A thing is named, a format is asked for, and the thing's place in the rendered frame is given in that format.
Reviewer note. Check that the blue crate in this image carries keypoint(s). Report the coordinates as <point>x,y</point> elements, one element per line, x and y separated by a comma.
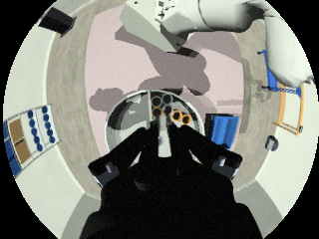
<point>222,130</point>

